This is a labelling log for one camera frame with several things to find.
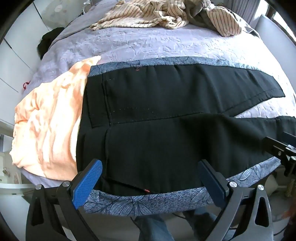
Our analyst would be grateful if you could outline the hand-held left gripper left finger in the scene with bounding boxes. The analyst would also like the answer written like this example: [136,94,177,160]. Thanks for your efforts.
[26,159,103,241]

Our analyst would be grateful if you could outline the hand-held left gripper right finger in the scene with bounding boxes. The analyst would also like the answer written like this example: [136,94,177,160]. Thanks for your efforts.
[198,159,274,241]

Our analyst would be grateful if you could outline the black pants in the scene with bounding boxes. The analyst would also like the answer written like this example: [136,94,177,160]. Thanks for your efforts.
[76,64,296,194]

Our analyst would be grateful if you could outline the blue floral cloth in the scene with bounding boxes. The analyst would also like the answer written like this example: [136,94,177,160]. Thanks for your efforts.
[83,56,289,216]

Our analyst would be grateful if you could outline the peach fleece blanket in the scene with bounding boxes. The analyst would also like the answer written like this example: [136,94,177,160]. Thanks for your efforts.
[10,56,102,181]

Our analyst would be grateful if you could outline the person's legs in jeans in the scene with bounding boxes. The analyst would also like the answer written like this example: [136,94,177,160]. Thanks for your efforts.
[132,207,222,241]

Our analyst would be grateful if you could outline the white wardrobe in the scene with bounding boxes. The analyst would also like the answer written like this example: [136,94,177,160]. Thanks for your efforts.
[0,5,56,123]

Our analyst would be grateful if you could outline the grey curtain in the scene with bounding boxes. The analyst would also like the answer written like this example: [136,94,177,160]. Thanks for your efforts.
[225,0,257,26]

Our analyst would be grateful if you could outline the black cloth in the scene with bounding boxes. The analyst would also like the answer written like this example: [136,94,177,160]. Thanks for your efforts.
[38,27,65,61]

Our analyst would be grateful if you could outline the olive grey garment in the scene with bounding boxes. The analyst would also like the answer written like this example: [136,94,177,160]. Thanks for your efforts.
[185,0,259,37]

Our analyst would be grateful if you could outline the lavender embossed bedspread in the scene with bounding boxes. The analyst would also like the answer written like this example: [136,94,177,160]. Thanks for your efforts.
[21,7,296,186]

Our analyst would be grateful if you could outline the cream striped garment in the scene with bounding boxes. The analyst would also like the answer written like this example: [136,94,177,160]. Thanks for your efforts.
[90,0,242,37]

